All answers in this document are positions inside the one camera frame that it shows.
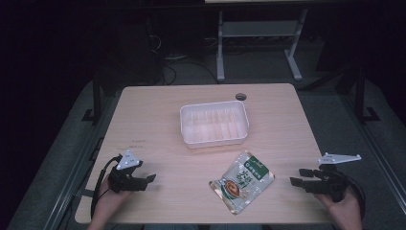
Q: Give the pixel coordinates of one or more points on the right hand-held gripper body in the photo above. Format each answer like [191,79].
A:
[330,185]

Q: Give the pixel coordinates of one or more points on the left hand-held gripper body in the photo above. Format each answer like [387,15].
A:
[123,182]

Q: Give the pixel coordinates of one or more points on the green and silver seasoning pouch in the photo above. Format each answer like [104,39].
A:
[242,182]

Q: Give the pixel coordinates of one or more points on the white plastic container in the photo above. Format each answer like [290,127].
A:
[214,124]

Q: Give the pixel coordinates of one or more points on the person's left hand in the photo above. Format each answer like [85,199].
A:
[108,201]

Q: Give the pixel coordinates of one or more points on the person's right hand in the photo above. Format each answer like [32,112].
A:
[344,209]

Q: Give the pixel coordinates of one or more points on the black metal stand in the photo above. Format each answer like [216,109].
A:
[96,99]
[360,96]

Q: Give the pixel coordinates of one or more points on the grey metal rail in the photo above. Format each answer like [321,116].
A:
[75,179]
[383,159]

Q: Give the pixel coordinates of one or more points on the white metal table frame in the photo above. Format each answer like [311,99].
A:
[258,28]

